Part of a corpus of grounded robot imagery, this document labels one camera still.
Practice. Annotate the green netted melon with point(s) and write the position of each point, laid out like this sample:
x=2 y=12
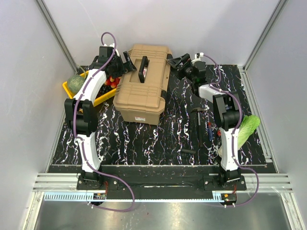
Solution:
x=75 y=83

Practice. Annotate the napa cabbage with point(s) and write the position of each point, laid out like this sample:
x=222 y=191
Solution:
x=247 y=128

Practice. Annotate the tan plastic tool box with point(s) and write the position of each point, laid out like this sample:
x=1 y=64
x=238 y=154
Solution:
x=141 y=95

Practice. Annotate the dark purple grape bunch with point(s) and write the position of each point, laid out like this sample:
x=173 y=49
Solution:
x=104 y=89

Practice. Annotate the short black cylinder bit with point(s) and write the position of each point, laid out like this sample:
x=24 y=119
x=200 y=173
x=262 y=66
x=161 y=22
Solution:
x=188 y=151

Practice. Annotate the yellow plastic fruit tray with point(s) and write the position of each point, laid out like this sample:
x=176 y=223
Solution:
x=92 y=86

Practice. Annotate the black handled claw hammer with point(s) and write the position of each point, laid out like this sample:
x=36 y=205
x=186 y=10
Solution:
x=198 y=111

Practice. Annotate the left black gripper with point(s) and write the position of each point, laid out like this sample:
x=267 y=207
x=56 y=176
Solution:
x=125 y=68

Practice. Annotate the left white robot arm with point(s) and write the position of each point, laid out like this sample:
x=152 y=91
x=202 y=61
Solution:
x=81 y=116

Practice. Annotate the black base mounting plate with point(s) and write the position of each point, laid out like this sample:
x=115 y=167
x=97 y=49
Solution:
x=159 y=182

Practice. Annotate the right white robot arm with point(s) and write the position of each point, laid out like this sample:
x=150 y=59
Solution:
x=227 y=112

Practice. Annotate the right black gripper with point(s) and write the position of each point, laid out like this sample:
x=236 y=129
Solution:
x=182 y=59

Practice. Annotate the red blue screwdriver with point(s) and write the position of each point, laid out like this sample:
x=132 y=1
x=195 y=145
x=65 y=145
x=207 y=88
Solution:
x=210 y=131

